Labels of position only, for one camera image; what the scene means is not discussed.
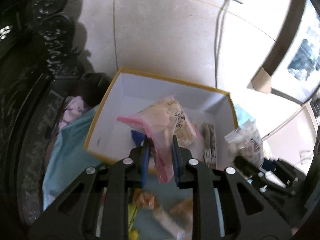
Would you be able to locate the clear nut snack packet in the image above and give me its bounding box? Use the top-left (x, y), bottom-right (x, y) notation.
top-left (225, 119), bottom-right (264, 168)

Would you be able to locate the orange white candy packet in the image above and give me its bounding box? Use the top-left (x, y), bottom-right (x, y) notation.
top-left (132, 189), bottom-right (158, 209)

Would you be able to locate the pink cracker snack packet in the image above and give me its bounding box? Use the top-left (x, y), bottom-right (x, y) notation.
top-left (117, 96), bottom-right (201, 183)

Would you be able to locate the lime green snack packet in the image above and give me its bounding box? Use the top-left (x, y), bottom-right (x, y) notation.
top-left (128, 203), bottom-right (139, 240)

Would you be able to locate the light blue tablecloth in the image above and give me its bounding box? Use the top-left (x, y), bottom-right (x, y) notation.
top-left (42, 104), bottom-right (226, 240)

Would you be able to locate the long rice cracker packet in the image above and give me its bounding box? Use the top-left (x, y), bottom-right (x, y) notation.
top-left (153, 207), bottom-right (191, 239)

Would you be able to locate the dried duck neck packet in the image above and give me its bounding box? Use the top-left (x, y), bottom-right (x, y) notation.
top-left (201, 123), bottom-right (217, 169)

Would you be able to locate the blue snack packet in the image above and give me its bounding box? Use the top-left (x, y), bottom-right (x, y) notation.
top-left (131, 130), bottom-right (146, 147)

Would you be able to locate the framed lotus painting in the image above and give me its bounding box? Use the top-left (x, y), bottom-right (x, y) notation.
top-left (250, 0), bottom-right (319, 104)

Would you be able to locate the yellow cardboard box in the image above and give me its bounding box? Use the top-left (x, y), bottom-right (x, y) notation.
top-left (84, 69), bottom-right (238, 183)

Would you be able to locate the dark carved wooden furniture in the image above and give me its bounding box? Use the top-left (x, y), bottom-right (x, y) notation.
top-left (1, 0), bottom-right (109, 233)

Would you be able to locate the white cabinet with handle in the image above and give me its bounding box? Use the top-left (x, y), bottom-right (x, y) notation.
top-left (263, 102), bottom-right (318, 174)

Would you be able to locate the white power cable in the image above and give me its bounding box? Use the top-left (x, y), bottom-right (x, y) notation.
top-left (175, 0), bottom-right (245, 90)

